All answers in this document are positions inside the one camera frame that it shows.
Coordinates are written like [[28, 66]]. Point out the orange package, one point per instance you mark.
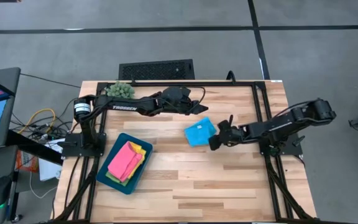
[[26, 161]]

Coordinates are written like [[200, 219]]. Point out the yellow microfiber towel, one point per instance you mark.
[[140, 152]]

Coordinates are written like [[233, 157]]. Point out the black slanted desk bar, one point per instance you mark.
[[33, 147]]

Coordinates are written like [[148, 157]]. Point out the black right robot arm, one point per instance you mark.
[[284, 124]]

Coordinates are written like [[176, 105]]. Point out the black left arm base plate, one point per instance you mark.
[[73, 147]]

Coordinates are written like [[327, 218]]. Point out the black computer mouse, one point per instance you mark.
[[0, 193]]

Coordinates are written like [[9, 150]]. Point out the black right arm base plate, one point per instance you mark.
[[291, 147]]

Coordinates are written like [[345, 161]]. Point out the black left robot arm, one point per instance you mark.
[[120, 105]]

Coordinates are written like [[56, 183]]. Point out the white paper sheet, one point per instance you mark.
[[48, 169]]

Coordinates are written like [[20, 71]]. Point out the green artificial plant ball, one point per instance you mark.
[[120, 90]]

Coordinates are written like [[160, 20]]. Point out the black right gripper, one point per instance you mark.
[[230, 135]]

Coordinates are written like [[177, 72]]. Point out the black aluminium table frame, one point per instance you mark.
[[197, 83]]

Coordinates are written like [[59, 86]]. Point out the teal plastic bin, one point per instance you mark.
[[141, 183]]

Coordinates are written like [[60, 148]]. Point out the blue microfiber towel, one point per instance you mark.
[[199, 132]]

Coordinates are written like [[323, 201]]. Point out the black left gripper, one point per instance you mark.
[[179, 101]]

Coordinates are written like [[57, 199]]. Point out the pink microfiber towel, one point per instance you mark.
[[124, 163]]

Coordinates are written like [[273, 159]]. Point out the green microfiber towel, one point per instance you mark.
[[113, 179]]

